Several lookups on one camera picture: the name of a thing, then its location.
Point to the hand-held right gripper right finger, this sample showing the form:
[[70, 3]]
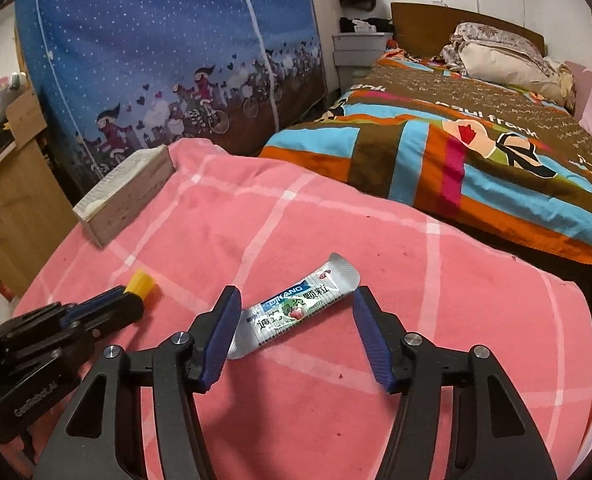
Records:
[[371, 342]]

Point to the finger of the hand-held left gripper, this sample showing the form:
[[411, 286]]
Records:
[[116, 316], [96, 301]]

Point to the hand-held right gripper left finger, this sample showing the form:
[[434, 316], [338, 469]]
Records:
[[218, 345]]

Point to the yellow plastic cap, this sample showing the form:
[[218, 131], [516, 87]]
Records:
[[143, 283]]

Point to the silver sachet with green label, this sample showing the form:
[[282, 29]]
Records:
[[296, 305]]

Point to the thick worn book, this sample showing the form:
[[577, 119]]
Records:
[[126, 195]]

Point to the light wooden cabinet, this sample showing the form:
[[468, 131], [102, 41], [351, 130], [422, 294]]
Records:
[[16, 210]]

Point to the pink plaid blanket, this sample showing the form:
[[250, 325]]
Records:
[[301, 210]]

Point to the bed with colourful blanket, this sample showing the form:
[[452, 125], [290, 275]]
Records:
[[425, 135]]

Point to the blue printed fabric wardrobe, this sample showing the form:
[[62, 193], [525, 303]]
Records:
[[151, 35]]

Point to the white drawer cabinet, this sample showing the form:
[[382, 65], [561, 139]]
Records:
[[355, 52]]

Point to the beige pillow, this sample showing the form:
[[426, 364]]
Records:
[[500, 69]]

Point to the black cloth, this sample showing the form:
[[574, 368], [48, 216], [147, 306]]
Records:
[[360, 25]]

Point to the wooden headboard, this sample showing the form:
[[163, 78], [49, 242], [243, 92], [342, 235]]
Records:
[[415, 25]]

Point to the floral folded quilt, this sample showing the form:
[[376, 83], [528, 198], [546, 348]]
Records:
[[475, 34]]

